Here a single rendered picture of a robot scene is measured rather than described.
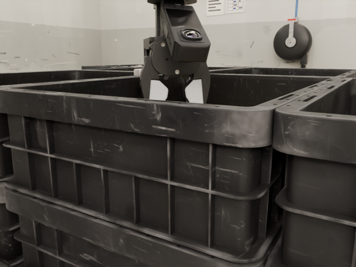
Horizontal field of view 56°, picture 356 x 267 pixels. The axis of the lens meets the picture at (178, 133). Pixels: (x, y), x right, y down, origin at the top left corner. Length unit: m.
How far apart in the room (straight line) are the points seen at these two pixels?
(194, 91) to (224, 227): 0.28
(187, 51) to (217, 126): 0.20
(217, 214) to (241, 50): 3.72
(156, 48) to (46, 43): 3.93
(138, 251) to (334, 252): 0.15
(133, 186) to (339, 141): 0.16
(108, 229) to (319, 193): 0.18
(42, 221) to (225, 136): 0.23
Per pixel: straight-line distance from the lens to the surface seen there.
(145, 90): 0.48
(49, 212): 0.37
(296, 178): 0.23
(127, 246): 0.30
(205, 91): 0.50
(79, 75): 0.86
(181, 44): 0.40
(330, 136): 0.20
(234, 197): 0.24
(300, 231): 0.24
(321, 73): 0.99
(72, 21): 4.68
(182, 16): 0.47
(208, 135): 0.23
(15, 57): 4.13
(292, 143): 0.21
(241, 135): 0.22
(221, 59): 4.04
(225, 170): 0.24
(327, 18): 3.77
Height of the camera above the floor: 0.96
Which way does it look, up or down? 13 degrees down
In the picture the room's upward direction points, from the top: straight up
